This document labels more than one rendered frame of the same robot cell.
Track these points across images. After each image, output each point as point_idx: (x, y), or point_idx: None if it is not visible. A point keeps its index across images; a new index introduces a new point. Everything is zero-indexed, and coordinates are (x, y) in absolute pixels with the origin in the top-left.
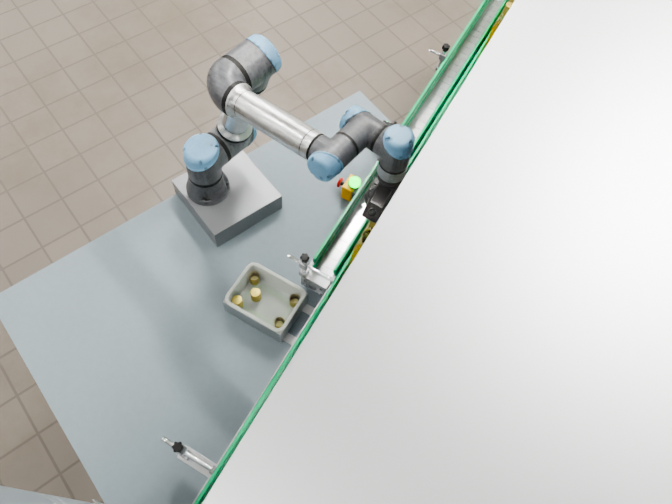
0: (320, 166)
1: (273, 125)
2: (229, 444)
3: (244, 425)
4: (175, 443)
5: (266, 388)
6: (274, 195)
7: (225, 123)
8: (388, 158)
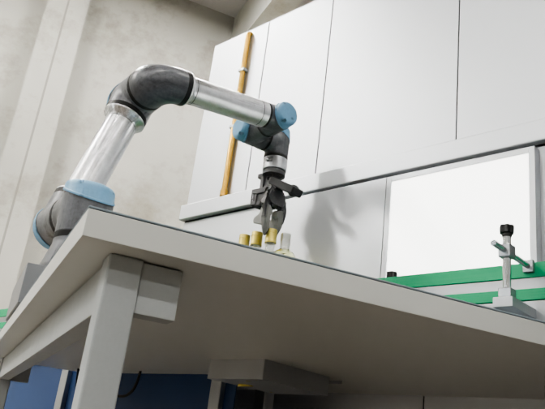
0: (292, 105)
1: (237, 92)
2: (488, 304)
3: (469, 269)
4: (503, 224)
5: (423, 273)
6: None
7: (88, 178)
8: (285, 139)
